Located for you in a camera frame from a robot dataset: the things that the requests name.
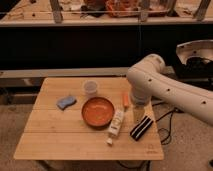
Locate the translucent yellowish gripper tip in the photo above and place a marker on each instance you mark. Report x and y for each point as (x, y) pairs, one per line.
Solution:
(138, 113)

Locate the white tube bottle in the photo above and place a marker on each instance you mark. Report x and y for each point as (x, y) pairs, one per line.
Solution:
(115, 126)

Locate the orange cluttered object on shelf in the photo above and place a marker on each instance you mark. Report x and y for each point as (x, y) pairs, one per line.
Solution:
(121, 8)

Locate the orange round bowl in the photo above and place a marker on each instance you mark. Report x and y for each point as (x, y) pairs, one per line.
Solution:
(97, 112)

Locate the blue sponge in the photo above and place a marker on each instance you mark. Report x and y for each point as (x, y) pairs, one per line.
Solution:
(66, 102)

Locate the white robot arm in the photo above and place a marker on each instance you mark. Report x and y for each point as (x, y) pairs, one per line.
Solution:
(146, 80)

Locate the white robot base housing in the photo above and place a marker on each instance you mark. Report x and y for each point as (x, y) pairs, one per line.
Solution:
(196, 48)

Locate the wooden folding table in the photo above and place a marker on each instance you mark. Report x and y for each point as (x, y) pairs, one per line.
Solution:
(54, 134)

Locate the orange handled tool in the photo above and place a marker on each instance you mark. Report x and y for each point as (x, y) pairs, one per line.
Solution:
(125, 99)

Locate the clear plastic cup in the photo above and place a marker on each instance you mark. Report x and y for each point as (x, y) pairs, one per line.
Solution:
(90, 88)

